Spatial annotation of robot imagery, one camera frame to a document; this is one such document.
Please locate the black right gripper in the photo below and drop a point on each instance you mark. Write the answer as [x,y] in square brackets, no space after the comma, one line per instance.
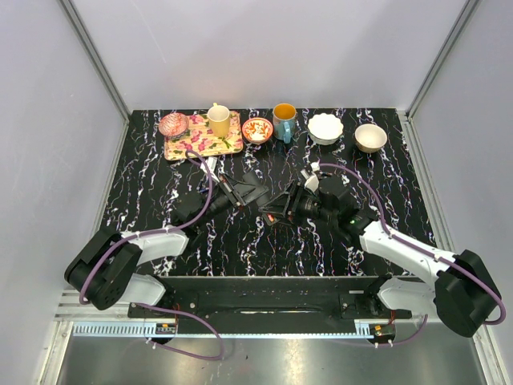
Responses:
[278,208]

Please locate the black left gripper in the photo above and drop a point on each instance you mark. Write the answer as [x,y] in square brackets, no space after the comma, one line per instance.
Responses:
[240,190]

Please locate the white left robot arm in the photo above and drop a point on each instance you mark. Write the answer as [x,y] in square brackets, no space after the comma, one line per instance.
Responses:
[104,271]

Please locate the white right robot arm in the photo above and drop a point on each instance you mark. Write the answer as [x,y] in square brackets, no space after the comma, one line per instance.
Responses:
[458,288]

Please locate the orange floral small bowl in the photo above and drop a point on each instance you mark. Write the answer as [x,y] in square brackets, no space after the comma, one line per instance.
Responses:
[257,130]

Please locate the floral rectangular tray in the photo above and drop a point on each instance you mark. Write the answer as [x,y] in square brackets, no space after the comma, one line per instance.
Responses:
[200,138]

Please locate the blue mug orange inside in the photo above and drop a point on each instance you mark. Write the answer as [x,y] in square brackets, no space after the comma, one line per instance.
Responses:
[284,122]

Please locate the yellow mug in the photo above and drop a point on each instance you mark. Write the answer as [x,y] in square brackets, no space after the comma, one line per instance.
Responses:
[219,120]

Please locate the white scalloped bowl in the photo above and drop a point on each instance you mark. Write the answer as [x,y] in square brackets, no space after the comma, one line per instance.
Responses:
[325,129]

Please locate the pink patterned bowl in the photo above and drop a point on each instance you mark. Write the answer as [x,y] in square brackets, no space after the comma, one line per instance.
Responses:
[174,125]

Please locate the beige round bowl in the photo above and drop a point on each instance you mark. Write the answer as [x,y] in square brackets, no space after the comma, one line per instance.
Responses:
[370,138]

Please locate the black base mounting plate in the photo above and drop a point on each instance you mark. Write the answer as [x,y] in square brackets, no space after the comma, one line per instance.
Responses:
[333,297]

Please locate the right connector box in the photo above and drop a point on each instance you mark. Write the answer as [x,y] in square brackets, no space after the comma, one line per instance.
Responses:
[383,331]

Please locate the connector box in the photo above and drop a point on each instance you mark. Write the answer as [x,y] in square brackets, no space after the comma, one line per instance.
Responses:
[163,327]
[383,331]

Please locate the left connector box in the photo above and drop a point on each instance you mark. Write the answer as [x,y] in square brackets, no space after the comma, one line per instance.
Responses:
[163,327]

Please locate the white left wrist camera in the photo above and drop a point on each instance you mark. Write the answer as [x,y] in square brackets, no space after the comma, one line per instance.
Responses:
[210,167]

